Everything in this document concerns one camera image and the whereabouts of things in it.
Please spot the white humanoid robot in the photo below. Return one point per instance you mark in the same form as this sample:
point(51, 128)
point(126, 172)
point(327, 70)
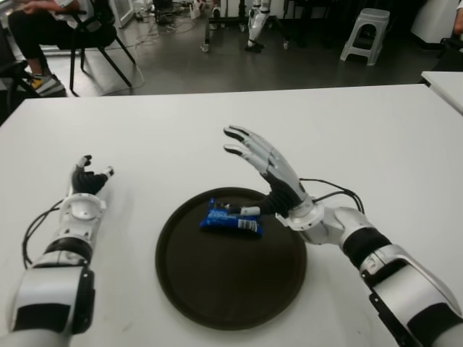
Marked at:
point(255, 25)

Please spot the black wheeled gantry frame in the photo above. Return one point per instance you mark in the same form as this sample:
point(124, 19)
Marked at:
point(207, 32)

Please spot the white side table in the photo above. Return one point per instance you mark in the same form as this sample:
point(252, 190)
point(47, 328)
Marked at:
point(446, 85)

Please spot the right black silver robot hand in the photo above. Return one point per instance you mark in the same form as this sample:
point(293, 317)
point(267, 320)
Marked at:
point(278, 180)

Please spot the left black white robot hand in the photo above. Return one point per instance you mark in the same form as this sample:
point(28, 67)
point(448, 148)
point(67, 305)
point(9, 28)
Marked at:
point(85, 180)

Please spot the white framed panel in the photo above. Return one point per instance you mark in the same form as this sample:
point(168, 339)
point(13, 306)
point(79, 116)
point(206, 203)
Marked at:
point(123, 18)

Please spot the grey plastic stool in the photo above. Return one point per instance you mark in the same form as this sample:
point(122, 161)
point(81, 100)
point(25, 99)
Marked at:
point(372, 16)

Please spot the black metal chair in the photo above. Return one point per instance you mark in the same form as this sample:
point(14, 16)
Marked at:
point(97, 36)

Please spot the person in white shirt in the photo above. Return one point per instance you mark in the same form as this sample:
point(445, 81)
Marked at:
point(458, 14)

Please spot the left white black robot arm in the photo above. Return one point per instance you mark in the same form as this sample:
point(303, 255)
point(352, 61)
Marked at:
point(54, 289)

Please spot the black bag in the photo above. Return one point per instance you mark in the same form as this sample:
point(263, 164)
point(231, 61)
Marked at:
point(450, 54)

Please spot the seated person black trousers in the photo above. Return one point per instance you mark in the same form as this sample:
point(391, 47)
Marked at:
point(25, 36)

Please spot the black metal furniture frame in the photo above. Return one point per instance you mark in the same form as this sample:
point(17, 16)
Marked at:
point(11, 76)

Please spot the round dark brown tray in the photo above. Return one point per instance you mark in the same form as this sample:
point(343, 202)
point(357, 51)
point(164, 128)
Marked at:
point(231, 274)

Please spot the blue Oreo snack packet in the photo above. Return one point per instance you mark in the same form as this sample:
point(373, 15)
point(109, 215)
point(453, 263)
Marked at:
point(228, 219)

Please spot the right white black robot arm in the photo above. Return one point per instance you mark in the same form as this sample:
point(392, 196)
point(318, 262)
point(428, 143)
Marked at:
point(380, 260)

